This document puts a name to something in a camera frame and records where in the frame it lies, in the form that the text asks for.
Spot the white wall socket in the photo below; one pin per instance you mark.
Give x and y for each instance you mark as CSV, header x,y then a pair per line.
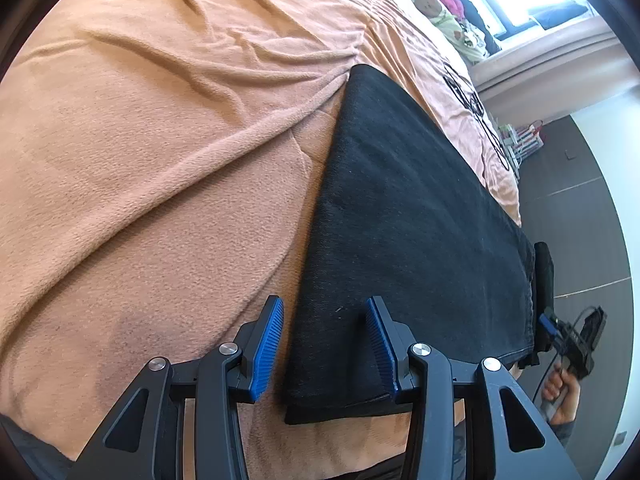
x,y
620,437

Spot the orange blanket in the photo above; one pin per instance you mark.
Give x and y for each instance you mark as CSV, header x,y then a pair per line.
x,y
150,160

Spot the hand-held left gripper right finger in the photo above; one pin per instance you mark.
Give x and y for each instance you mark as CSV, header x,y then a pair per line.
x,y
382,345

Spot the black pants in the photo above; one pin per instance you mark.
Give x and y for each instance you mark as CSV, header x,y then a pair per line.
x,y
410,220

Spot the pale green nightstand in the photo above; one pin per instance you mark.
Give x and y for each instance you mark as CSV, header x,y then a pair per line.
x,y
510,150

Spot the striped gift bag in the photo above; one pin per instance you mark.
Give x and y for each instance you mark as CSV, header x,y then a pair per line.
x,y
530,137

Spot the person's right forearm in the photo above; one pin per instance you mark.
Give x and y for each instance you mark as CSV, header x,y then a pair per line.
x,y
565,434

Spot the beige window ledge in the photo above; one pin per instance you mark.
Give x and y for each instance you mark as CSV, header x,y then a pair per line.
x,y
550,60

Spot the person's left leg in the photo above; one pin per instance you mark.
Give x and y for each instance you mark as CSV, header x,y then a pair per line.
x,y
30,455

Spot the person's right hand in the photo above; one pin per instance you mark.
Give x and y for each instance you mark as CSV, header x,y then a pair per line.
x,y
562,405

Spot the bear print pillow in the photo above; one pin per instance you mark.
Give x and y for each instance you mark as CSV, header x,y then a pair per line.
x,y
442,27

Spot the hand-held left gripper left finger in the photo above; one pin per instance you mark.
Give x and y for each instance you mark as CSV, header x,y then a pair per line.
x,y
265,350

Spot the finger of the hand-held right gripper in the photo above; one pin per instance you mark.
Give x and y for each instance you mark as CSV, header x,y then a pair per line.
x,y
546,322

